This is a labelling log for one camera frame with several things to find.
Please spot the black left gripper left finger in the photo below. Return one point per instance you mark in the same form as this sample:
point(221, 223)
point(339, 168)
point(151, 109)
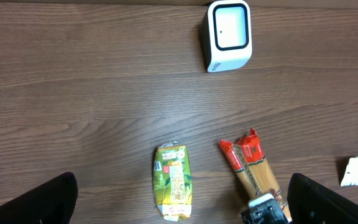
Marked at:
point(51, 202)

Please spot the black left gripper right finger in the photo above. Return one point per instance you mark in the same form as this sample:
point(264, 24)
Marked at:
point(312, 203)

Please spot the orange spaghetti packet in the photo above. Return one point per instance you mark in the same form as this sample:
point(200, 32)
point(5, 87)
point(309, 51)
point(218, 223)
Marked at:
point(248, 161)

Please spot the green juice carton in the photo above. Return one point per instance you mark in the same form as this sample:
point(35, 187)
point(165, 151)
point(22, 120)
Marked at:
point(172, 181)

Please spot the white barcode scanner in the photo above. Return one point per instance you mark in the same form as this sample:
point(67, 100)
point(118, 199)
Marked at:
point(226, 36)

